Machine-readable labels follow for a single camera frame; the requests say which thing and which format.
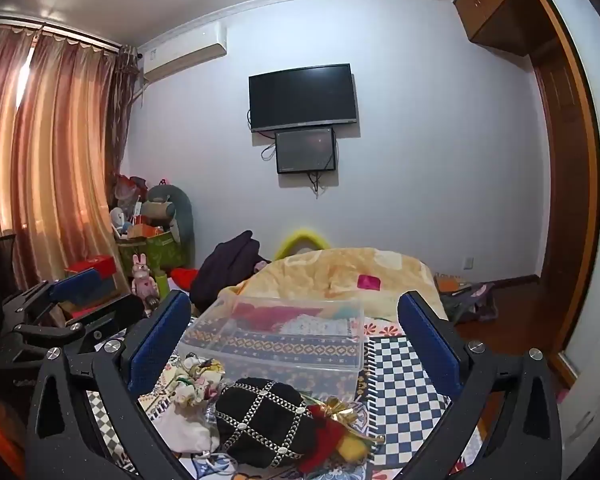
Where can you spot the clear plastic storage box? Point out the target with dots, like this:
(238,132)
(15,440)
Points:
(280,360)

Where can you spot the white cloth pouch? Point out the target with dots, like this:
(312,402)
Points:
(185,427)

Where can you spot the light dotted cloth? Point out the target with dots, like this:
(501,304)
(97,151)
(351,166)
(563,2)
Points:
(315,326)

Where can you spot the white air conditioner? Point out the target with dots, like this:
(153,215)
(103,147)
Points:
(190,52)

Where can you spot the orange pink curtain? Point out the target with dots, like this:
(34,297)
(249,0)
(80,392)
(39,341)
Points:
(45,160)

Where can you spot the green cardboard box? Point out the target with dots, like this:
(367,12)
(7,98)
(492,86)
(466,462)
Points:
(155,255)

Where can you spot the small black wall monitor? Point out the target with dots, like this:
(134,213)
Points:
(305,150)

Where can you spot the pink rabbit figure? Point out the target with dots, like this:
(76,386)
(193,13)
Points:
(144,280)

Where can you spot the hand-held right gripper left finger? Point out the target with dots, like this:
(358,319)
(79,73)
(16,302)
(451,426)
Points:
(155,342)

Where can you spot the orange book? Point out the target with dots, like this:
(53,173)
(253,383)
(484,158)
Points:
(452,282)

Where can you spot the black wall television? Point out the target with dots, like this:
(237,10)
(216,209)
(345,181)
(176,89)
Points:
(302,95)

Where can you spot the cream floral plush toy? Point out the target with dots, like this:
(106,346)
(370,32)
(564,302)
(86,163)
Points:
(195,377)

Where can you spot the grey backpack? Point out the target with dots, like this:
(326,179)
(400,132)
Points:
(467,302)

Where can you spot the red box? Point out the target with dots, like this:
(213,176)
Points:
(92,266)

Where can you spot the grey green plush toy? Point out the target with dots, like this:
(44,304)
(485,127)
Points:
(172,210)

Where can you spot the dark clothes pile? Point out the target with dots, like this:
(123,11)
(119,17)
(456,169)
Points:
(225,265)

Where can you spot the white wall socket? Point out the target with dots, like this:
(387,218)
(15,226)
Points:
(468,263)

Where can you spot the yellow patterned blanket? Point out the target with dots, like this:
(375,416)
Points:
(330,270)

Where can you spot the red fuzzy cloth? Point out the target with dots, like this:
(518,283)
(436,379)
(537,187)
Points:
(260,316)

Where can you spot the brown patterned curtain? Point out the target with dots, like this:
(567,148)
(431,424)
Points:
(122,110)

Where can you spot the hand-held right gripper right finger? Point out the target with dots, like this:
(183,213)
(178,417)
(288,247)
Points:
(425,342)

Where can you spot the red and gold bow ornament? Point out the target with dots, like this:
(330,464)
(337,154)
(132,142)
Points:
(332,427)

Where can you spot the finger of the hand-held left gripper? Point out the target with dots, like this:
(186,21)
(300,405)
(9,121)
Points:
(75,282)
(122,307)

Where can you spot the black studded hat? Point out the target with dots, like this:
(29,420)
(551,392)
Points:
(265,422)

